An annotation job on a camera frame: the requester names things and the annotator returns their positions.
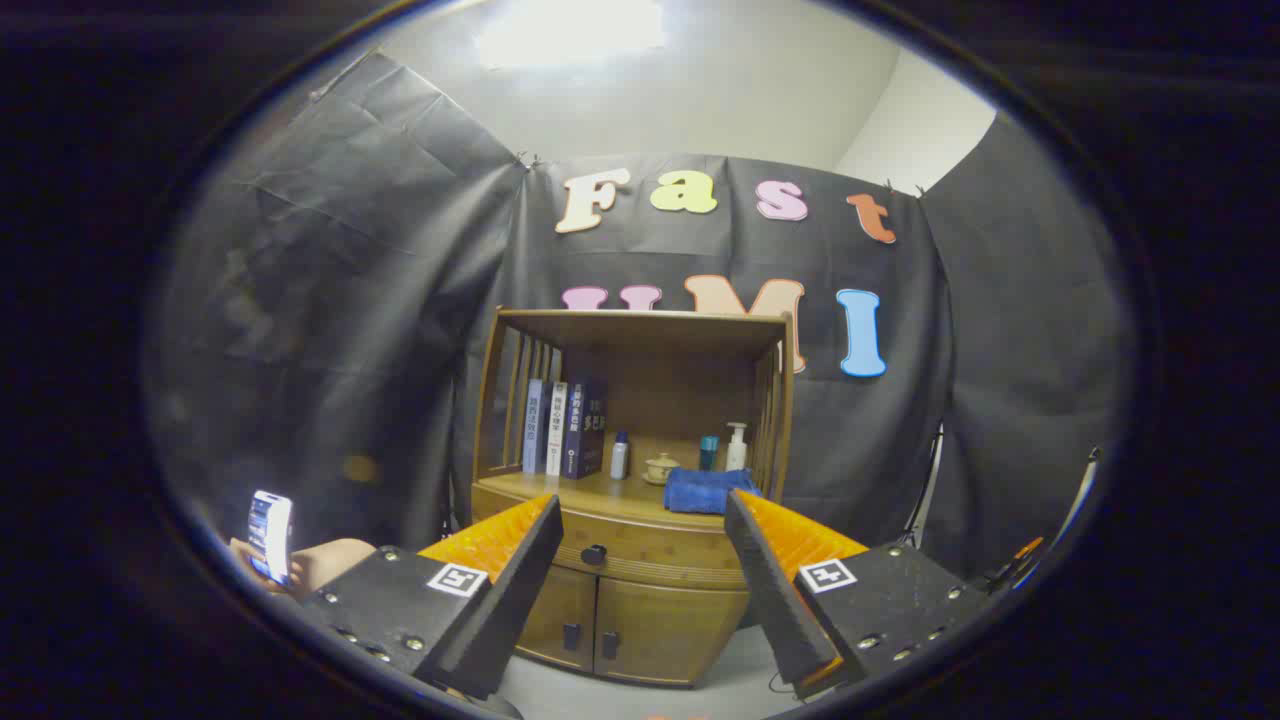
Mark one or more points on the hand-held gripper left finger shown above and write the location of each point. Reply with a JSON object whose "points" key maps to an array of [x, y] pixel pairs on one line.
{"points": [[510, 610]]}

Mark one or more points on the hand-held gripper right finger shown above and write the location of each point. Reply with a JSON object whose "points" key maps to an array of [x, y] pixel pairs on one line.
{"points": [[775, 600]]}

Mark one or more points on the wooden drawer with black knob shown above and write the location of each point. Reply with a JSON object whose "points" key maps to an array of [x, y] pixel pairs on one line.
{"points": [[650, 545]]}

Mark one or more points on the smartphone with lit screen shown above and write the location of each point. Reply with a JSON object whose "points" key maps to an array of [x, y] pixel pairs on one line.
{"points": [[270, 530]]}

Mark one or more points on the wooden cabinet door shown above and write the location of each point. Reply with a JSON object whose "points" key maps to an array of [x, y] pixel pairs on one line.
{"points": [[670, 630], [560, 605]]}

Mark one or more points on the wooden countertop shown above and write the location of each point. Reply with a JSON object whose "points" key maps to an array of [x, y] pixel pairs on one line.
{"points": [[610, 495]]}

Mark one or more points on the wooden cabinet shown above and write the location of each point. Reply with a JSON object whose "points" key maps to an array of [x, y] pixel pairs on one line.
{"points": [[660, 395]]}

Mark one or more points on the blue folded towel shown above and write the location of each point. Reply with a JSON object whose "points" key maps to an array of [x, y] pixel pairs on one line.
{"points": [[700, 492]]}

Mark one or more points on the white pump bottle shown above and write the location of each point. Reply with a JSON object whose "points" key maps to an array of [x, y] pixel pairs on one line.
{"points": [[736, 455]]}

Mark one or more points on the teal bottle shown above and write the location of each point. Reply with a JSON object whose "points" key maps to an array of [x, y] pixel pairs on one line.
{"points": [[708, 455]]}

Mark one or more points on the beige lidded teacup with saucer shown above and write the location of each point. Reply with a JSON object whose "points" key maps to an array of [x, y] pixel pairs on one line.
{"points": [[661, 470]]}

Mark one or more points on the light blue book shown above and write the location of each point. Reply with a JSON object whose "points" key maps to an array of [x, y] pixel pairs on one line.
{"points": [[534, 430]]}

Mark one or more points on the white book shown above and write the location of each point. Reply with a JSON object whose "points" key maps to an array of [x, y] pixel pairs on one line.
{"points": [[556, 430]]}

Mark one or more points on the white bottle with blue cap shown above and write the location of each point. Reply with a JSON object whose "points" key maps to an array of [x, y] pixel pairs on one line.
{"points": [[620, 460]]}

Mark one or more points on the white stand pole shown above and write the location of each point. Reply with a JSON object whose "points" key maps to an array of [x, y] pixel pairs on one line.
{"points": [[925, 485], [1082, 490]]}

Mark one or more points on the dark navy book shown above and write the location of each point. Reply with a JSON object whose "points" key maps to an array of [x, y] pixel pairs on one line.
{"points": [[582, 430]]}

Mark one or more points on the dark equipment with orange tip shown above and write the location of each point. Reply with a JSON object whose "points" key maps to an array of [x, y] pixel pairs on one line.
{"points": [[1015, 568]]}

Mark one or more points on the ceiling light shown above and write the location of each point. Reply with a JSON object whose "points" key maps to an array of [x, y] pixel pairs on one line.
{"points": [[570, 30]]}

